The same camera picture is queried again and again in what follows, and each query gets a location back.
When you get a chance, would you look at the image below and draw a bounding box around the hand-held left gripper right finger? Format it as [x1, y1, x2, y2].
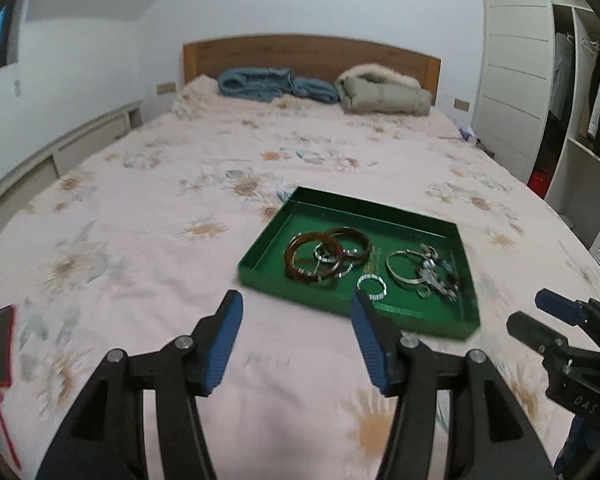
[349, 290, 558, 480]

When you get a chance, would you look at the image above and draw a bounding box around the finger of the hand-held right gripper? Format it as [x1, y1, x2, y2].
[506, 310, 600, 362]
[534, 287, 600, 350]

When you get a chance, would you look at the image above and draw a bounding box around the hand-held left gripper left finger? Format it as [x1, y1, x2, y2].
[35, 289, 245, 480]

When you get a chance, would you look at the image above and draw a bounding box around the silver link bracelet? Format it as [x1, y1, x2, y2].
[357, 274, 387, 301]

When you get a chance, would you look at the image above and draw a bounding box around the thin silver bangle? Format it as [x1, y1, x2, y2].
[386, 251, 431, 288]

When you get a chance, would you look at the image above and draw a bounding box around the amber bangle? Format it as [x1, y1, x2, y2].
[285, 232, 343, 283]

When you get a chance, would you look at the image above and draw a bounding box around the dark brown bangle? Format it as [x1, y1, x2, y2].
[325, 226, 372, 266]

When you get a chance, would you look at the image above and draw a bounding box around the green jewelry tray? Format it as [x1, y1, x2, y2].
[236, 186, 482, 341]

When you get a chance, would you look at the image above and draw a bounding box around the silver charm jewellery cluster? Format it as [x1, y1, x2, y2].
[415, 242, 461, 303]

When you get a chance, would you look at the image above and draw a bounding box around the red object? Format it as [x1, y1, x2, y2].
[526, 169, 551, 198]

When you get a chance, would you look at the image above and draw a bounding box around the pink floral bed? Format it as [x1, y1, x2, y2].
[0, 74, 600, 480]

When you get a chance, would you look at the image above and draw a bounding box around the red comb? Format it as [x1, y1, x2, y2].
[0, 305, 23, 471]

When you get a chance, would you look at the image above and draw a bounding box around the white wardrobe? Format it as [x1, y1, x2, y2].
[472, 0, 600, 291]

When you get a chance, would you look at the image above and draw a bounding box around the beige fur-hood jacket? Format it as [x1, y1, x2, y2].
[334, 63, 433, 116]

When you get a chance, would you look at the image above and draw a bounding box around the blue blanket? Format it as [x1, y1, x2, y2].
[217, 66, 340, 106]

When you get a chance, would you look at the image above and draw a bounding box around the wooden headboard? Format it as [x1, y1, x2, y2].
[182, 34, 442, 107]

